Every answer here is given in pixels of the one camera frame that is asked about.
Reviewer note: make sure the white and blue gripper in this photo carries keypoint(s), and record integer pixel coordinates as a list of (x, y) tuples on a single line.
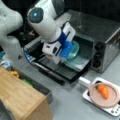
[(58, 46)]

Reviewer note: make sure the orange carrot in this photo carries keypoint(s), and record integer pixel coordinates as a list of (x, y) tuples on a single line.
[(103, 90)]

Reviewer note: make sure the pink round plate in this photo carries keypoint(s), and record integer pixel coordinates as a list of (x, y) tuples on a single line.
[(97, 99)]

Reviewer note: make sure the open oven glass door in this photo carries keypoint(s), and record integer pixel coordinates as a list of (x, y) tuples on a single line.
[(67, 72)]

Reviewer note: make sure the black tray bin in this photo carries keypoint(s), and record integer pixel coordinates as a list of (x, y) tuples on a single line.
[(45, 91)]

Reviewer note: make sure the silver toaster oven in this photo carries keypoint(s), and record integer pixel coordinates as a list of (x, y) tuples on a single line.
[(103, 33)]

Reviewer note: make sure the wooden box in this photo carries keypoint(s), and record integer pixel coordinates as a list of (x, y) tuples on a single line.
[(22, 100)]

